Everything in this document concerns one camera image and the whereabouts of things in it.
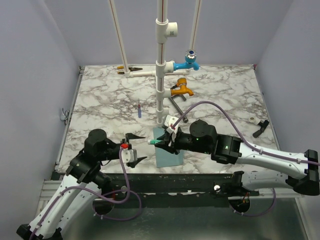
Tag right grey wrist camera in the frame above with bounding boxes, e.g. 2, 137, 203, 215
162, 115, 179, 134

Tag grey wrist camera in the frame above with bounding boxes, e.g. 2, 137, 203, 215
162, 115, 179, 134
121, 149, 138, 164

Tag orange plastic faucet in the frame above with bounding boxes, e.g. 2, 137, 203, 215
170, 77, 194, 96

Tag blue plastic faucet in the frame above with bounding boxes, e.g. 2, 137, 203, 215
173, 49, 200, 71

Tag grey metal rod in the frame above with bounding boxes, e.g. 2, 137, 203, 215
168, 95, 187, 116

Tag black handle tool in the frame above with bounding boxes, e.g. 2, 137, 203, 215
252, 120, 270, 138

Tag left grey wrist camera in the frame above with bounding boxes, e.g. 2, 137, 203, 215
121, 149, 138, 164

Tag blue pen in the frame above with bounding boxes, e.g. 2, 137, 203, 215
137, 104, 142, 118

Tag white tape roll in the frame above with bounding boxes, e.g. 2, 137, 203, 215
248, 116, 261, 125

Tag green white glue stick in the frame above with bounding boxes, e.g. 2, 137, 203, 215
147, 139, 161, 145

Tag orange handled pliers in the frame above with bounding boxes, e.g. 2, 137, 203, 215
116, 65, 143, 75

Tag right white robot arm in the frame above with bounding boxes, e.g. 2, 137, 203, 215
155, 120, 320, 196

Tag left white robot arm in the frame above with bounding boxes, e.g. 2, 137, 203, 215
16, 129, 142, 240

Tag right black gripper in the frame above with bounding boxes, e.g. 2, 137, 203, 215
155, 128, 210, 155

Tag black metal base rail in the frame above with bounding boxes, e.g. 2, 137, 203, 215
49, 172, 293, 208

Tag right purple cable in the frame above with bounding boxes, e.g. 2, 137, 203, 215
172, 100, 320, 217

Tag white pvc pipe frame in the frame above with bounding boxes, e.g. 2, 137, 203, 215
107, 0, 202, 126

